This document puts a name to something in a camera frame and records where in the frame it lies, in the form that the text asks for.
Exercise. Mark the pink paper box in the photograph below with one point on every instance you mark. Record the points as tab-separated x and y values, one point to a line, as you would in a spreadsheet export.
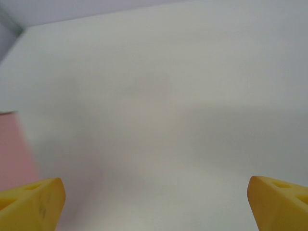
12	144

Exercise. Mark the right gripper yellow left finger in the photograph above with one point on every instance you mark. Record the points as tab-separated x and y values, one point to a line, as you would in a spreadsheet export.
29	207

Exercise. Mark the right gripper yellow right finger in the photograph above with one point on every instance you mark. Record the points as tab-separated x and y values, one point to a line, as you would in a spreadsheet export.
279	207

